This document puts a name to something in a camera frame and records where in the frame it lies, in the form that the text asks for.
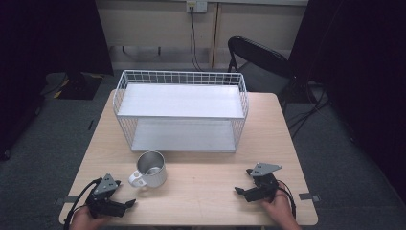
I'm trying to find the black floor cables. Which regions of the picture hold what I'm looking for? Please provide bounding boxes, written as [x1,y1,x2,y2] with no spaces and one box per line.
[285,80,331,140]

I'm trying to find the person's right hand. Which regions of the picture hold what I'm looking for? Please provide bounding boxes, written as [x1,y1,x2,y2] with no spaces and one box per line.
[259,183,302,230]

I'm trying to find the black stand base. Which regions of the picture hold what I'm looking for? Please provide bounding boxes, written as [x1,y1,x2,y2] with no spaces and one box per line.
[56,70,103,101]

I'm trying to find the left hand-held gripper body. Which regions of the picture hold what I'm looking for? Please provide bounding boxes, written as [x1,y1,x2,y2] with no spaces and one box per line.
[85,172,128,219]

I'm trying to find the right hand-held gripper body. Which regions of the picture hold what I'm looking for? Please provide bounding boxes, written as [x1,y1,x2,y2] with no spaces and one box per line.
[244,162,283,204]

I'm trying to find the white wall socket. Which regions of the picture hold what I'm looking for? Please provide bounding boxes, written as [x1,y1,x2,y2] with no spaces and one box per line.
[186,0,209,14]

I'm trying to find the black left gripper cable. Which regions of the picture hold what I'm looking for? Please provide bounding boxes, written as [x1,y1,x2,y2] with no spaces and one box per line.
[62,177,103,230]

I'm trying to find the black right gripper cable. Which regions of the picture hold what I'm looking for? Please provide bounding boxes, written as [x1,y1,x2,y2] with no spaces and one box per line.
[277,179,298,220]

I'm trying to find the black folding chair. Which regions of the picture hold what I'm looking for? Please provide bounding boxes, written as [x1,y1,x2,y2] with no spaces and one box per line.
[226,35,296,100]

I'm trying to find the grey tape strip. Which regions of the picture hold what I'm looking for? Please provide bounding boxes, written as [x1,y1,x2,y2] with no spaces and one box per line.
[53,195,79,206]
[298,192,322,202]

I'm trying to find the person's left hand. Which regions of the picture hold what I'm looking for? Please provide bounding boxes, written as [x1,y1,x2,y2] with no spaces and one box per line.
[69,205,111,230]

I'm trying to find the black curtain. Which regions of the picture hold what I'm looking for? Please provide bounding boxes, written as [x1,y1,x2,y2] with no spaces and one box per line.
[0,0,115,161]
[286,0,406,205]

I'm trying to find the white metal cup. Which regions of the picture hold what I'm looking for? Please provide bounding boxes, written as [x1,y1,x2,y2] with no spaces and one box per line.
[127,149,168,189]

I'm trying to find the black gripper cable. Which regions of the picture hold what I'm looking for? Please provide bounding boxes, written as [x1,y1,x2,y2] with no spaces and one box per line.
[277,179,298,220]
[62,177,103,230]

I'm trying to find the white wire shelf rack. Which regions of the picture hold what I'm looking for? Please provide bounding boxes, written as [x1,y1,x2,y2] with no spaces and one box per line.
[112,69,250,154]

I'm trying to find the black wall socket cable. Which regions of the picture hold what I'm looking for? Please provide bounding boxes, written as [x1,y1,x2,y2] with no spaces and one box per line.
[190,6,204,73]

